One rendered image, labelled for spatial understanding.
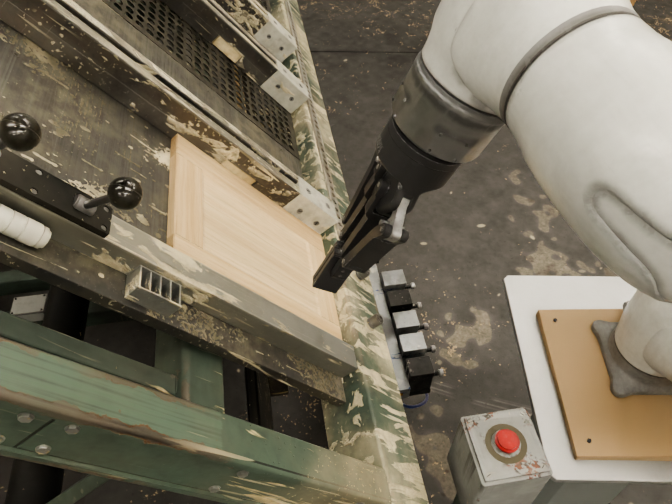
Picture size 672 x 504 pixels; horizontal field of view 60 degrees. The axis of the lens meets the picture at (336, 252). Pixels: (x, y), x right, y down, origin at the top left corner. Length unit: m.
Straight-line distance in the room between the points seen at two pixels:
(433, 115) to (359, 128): 2.68
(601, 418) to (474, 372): 0.95
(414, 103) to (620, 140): 0.18
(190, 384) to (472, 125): 0.56
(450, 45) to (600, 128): 0.14
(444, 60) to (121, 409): 0.46
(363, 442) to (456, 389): 1.13
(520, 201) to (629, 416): 1.67
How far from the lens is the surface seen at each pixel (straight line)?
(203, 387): 0.88
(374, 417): 1.05
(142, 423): 0.67
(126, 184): 0.68
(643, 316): 1.23
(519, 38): 0.40
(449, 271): 2.46
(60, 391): 0.63
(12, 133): 0.64
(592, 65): 0.37
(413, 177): 0.50
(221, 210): 1.06
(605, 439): 1.29
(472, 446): 1.03
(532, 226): 2.73
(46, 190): 0.77
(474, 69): 0.43
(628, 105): 0.35
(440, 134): 0.47
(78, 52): 1.05
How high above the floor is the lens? 1.85
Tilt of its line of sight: 48 degrees down
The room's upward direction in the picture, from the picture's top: straight up
